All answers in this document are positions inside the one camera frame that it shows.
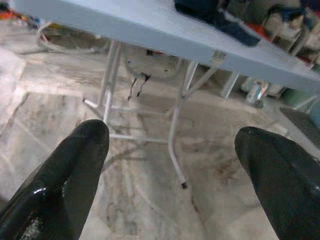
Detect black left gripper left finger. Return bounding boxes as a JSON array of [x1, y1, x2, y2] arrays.
[[0, 119, 110, 240]]

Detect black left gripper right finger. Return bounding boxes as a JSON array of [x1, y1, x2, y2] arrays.
[[234, 126, 320, 240]]

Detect dark navy garment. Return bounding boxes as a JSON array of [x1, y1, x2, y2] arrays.
[[174, 0, 261, 47]]

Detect white plastic bag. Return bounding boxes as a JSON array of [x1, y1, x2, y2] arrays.
[[246, 79, 270, 109]]

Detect white storage shelf unit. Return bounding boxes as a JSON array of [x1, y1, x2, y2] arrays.
[[262, 0, 320, 68]]

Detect white folding table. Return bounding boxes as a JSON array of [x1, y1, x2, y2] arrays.
[[14, 0, 320, 191]]

